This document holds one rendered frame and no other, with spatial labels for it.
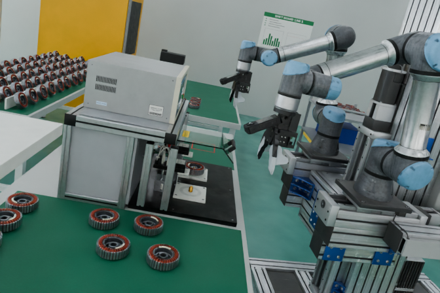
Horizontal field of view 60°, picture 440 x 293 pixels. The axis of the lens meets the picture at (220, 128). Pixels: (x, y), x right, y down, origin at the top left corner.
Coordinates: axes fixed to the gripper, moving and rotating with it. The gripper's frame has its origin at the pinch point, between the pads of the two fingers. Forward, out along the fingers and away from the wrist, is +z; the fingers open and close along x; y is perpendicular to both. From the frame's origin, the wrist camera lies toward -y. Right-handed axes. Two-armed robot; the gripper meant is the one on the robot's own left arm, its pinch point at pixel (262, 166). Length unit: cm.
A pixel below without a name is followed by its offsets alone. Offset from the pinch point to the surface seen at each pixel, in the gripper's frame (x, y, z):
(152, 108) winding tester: 47, -36, -1
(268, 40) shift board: 559, 167, -55
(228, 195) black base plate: 56, 9, 36
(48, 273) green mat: -6, -59, 43
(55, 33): 429, -158, 7
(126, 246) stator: 5, -37, 38
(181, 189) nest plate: 54, -15, 36
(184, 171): 50, -16, 25
